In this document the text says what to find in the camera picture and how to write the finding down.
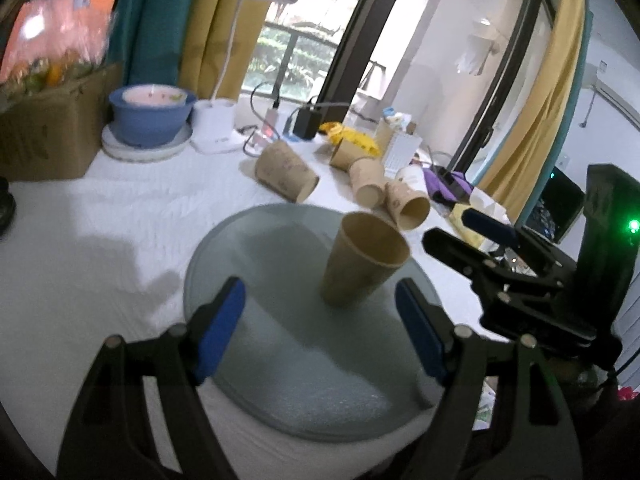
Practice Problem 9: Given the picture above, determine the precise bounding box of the blue bowl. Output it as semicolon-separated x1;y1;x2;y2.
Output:
108;85;197;149

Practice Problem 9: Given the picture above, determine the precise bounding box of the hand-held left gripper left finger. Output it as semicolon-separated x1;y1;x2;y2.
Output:
55;276;247;480

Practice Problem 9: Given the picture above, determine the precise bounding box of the brown paper cup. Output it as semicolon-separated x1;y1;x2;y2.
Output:
329;138;373;171
254;140;321;204
384;181;432;232
320;211;412;309
348;157;387;208

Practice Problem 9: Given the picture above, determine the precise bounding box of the round glass plate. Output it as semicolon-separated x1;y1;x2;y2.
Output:
182;203;451;443

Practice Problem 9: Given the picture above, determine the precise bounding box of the white desk lamp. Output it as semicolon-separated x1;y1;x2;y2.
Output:
188;0;307;155

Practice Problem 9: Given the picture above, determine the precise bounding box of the pale yellow tissue pack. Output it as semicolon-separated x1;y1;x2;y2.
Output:
447;187;512;253

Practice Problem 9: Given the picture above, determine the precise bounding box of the black cable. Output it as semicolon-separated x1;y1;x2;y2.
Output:
243;81;282;157

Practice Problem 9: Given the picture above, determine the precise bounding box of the pink plastic bag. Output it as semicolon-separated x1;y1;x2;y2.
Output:
0;0;119;97

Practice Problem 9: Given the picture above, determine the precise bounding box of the white round plate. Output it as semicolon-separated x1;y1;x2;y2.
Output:
101;121;194;163

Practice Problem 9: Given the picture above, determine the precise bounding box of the white air conditioner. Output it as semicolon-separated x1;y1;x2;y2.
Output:
579;81;640;132

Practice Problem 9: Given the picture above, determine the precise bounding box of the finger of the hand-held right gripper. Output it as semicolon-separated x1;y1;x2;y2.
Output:
461;208;577;273
421;227;565;312

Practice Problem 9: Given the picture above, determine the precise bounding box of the teal curtain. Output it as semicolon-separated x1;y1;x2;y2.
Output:
42;0;202;92

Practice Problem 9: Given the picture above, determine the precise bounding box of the yellow toy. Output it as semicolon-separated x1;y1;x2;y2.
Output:
320;121;382;156

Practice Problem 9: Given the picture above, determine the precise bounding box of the yellow curtain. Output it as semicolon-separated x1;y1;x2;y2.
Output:
472;0;590;222
178;0;292;102

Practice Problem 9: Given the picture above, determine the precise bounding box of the black power adapter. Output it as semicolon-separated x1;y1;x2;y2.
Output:
292;101;324;140

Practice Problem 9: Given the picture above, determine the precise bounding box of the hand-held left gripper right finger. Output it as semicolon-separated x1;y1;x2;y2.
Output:
394;277;586;480

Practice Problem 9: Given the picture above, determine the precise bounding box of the white table cloth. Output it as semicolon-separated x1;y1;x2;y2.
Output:
0;144;506;480

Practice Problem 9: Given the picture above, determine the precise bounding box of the purple cloth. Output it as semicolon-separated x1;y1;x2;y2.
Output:
422;166;474;204

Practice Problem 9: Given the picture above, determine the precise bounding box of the white paper box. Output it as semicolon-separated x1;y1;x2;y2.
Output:
381;131;424;181

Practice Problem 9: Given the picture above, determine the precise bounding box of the cardboard box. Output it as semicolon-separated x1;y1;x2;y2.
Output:
0;61;124;182

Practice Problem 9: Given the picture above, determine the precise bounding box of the white power strip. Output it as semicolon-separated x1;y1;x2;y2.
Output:
256;106;282;148

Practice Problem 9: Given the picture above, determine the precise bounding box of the black sliding door frame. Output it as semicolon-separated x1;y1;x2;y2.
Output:
316;0;417;122

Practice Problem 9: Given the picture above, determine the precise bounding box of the black laptop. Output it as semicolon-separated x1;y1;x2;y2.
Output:
516;166;586;244

